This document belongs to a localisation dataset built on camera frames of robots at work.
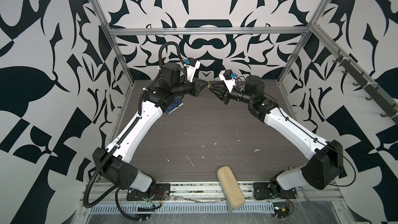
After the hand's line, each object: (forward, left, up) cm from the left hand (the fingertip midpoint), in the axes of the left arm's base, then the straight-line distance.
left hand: (209, 79), depth 67 cm
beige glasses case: (-35, -9, -35) cm, 51 cm away
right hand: (0, -2, -3) cm, 4 cm away
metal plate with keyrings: (-1, 0, -4) cm, 5 cm away
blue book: (+17, +19, -39) cm, 46 cm away
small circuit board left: (-42, +28, -42) cm, 65 cm away
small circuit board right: (-44, -31, -40) cm, 67 cm away
